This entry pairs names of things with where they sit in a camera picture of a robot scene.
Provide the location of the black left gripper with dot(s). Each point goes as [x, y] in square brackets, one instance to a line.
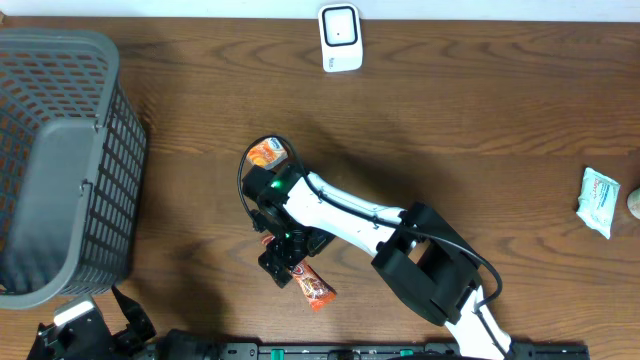
[138, 325]

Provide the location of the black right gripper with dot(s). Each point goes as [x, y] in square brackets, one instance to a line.
[275, 250]

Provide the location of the red Top chocolate bar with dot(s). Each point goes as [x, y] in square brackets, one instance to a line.
[317, 292]

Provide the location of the orange Kleenex tissue pack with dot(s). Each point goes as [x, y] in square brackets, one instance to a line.
[267, 154]

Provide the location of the mint tissue wipes pack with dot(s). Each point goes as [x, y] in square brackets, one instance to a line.
[597, 201]

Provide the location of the green lid jar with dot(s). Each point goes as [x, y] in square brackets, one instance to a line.
[633, 203]

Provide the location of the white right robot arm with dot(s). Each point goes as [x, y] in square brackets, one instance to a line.
[421, 258]

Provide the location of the white barcode scanner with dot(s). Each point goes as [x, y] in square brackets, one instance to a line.
[341, 38]

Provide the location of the grey plastic basket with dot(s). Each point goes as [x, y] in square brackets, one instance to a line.
[73, 154]

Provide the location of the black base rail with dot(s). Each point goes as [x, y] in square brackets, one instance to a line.
[178, 344]

